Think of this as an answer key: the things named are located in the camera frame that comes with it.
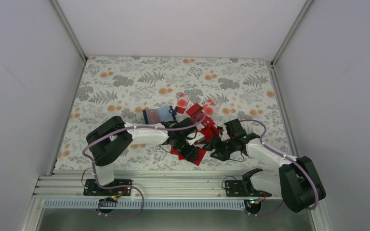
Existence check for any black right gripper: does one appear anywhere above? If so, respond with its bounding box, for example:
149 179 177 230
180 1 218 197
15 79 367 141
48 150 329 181
202 135 236 162

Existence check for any navy blue card holder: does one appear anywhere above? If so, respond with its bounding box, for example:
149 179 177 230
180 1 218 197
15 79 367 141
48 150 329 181
143 106 177 124

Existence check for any red card pile top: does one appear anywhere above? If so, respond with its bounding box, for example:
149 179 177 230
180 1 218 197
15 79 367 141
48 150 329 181
146 109 159 124

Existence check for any red card pile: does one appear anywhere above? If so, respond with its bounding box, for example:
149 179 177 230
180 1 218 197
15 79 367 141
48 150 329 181
185 99 223 144
146 109 159 124

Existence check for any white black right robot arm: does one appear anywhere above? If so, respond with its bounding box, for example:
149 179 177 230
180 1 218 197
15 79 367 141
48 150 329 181
203 119 326 213

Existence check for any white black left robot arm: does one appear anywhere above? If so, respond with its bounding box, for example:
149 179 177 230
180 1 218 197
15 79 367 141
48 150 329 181
82 116 199 195

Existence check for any red card front left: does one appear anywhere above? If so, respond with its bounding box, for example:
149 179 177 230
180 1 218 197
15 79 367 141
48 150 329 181
170 146 179 155

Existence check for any red card front bottom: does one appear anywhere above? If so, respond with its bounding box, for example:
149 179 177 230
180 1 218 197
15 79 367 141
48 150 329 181
192 149 206 166

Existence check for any red card pile centre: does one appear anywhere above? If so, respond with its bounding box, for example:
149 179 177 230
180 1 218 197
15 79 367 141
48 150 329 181
185 99 223 144

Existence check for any floral patterned table cloth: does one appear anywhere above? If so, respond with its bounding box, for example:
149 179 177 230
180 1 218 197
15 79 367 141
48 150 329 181
54 56 291 170

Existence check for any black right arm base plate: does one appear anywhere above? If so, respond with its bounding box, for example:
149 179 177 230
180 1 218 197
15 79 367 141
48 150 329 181
221 168 272 197

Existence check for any grey slotted cable duct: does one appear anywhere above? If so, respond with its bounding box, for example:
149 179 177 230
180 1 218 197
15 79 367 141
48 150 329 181
42 198 245 210

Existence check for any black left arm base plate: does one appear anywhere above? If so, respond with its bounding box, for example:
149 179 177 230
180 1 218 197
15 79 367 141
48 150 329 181
83 179 132 196

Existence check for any aluminium front rail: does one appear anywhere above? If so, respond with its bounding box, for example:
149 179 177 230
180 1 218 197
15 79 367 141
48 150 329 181
33 170 320 200

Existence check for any aluminium right corner post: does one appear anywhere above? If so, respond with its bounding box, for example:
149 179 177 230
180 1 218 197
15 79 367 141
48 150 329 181
271 0 314 69

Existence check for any aluminium corner post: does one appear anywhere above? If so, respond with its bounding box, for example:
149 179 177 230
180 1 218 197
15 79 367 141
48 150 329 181
271 0 314 69
49 0 87 63

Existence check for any aluminium left corner post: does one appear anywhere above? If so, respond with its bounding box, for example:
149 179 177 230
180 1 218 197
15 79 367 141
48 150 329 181
49 0 87 63

